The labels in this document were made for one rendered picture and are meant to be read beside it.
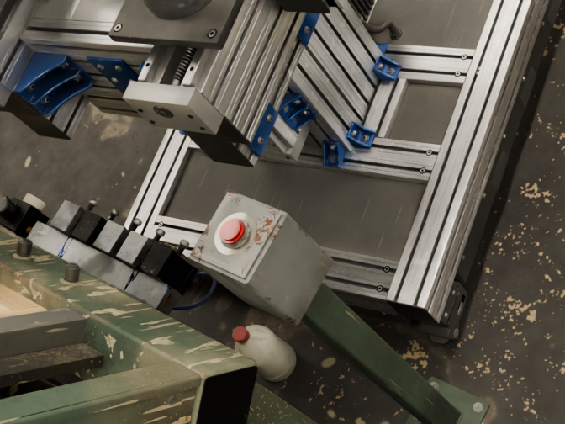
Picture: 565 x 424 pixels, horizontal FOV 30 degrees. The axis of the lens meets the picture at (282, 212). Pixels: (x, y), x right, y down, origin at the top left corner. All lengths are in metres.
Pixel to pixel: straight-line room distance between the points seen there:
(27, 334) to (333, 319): 0.50
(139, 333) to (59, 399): 0.28
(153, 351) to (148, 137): 1.58
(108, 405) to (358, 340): 0.59
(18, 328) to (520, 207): 1.28
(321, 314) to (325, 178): 0.75
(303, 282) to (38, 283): 0.44
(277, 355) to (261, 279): 0.92
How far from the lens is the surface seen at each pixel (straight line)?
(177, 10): 1.64
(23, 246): 1.85
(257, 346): 2.37
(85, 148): 3.20
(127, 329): 1.60
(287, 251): 1.53
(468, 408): 2.30
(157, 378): 1.45
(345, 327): 1.78
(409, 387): 2.05
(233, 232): 1.51
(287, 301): 1.57
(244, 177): 2.53
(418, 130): 2.38
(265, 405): 1.64
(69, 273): 1.76
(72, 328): 1.64
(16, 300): 1.75
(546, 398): 2.27
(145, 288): 1.82
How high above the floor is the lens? 2.10
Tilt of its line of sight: 51 degrees down
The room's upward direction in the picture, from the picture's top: 45 degrees counter-clockwise
